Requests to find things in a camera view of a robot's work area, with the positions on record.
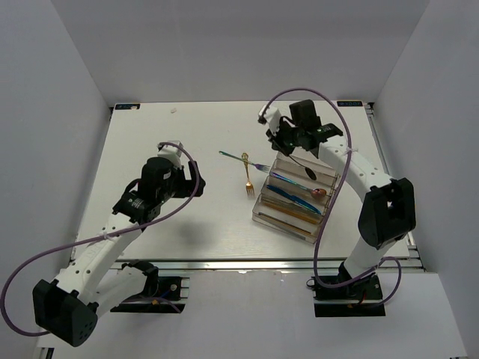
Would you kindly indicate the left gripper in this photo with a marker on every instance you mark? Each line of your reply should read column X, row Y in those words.
column 188, row 186

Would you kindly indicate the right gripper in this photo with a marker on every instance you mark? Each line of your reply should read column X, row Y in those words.
column 275, row 138

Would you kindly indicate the black spoon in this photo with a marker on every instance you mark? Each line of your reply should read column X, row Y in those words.
column 308, row 171

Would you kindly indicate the gold ornate fork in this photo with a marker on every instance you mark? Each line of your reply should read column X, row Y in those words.
column 248, row 186

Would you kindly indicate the rainbow fork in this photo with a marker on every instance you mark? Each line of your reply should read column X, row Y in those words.
column 259, row 167

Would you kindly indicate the purple gold spoon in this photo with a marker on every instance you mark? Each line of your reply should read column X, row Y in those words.
column 314, row 192

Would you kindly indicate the blue knife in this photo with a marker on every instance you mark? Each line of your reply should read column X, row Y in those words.
column 297, row 200

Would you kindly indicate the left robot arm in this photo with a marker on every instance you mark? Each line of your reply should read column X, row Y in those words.
column 70, row 305

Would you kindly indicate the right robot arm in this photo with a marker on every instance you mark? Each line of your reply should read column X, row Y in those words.
column 388, row 204

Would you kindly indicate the right blue table label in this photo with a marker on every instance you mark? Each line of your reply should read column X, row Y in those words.
column 349, row 103

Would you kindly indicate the blue table label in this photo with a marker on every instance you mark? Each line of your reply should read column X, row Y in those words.
column 127, row 106
column 349, row 103

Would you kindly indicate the clear tiered utensil organizer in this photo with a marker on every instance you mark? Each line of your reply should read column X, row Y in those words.
column 327, row 178

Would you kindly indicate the left blue table label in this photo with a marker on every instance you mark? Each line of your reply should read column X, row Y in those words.
column 127, row 106

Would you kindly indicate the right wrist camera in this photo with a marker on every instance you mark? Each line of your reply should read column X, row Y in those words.
column 270, row 116

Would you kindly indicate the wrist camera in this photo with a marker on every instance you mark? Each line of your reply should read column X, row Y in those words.
column 270, row 116
column 172, row 152

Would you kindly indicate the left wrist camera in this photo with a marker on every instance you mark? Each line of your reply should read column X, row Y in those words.
column 172, row 152

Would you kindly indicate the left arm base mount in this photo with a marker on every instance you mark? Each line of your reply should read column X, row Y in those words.
column 169, row 295

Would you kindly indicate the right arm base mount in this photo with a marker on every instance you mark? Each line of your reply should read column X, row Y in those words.
column 360, row 299

